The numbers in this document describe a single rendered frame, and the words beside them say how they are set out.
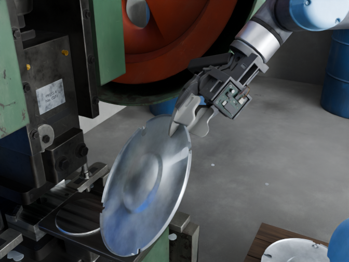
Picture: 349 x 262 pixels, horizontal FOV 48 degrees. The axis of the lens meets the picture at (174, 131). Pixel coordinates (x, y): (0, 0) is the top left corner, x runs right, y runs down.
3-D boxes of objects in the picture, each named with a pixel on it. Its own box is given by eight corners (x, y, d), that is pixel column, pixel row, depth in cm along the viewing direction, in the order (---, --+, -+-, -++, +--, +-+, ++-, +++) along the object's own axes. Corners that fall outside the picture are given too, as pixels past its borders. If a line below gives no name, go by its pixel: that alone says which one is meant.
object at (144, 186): (196, 225, 59) (191, 223, 59) (95, 275, 76) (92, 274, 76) (189, 90, 77) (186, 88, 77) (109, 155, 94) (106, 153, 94)
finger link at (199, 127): (183, 149, 71) (215, 110, 70) (170, 135, 75) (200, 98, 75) (194, 157, 72) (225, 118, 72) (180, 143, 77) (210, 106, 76)
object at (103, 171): (115, 176, 115) (112, 146, 110) (78, 208, 102) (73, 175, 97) (99, 171, 117) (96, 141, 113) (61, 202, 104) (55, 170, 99)
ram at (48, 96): (99, 159, 88) (86, 28, 75) (53, 195, 77) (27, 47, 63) (43, 142, 95) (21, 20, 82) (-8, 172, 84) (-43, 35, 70)
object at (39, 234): (80, 204, 99) (78, 189, 97) (37, 241, 87) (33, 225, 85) (53, 194, 102) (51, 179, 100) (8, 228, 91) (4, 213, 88)
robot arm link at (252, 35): (241, 17, 72) (263, 44, 77) (225, 36, 72) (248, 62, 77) (265, 25, 66) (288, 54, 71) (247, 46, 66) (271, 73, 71)
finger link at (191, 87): (172, 105, 71) (204, 68, 70) (169, 102, 72) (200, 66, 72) (188, 118, 74) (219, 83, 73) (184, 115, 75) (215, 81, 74)
